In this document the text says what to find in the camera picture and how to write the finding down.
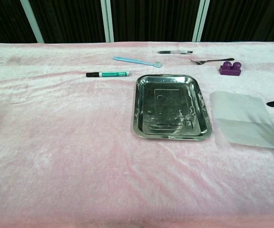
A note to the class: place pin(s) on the pink plush table cloth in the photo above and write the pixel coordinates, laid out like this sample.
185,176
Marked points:
68,142

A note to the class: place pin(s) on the light blue toothbrush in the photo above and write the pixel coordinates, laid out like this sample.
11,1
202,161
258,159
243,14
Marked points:
132,60

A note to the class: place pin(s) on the purple toy building block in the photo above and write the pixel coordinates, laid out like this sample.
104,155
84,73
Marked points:
230,70

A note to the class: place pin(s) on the silver metal tray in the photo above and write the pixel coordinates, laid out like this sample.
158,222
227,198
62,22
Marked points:
172,109

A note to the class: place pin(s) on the white cloth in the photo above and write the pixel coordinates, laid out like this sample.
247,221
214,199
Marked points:
241,116

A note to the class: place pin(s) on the white partition frame post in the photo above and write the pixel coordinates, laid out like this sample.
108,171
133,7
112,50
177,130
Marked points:
107,21
201,21
33,23

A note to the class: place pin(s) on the clear ballpoint pen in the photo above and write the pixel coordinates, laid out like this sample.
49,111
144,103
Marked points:
172,52

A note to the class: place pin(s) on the green whiteboard marker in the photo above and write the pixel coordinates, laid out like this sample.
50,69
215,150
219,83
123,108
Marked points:
113,74

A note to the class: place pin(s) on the metal fork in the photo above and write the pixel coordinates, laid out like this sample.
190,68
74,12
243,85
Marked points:
212,60

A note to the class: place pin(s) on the black curtain backdrop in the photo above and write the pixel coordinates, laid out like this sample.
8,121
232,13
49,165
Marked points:
155,19

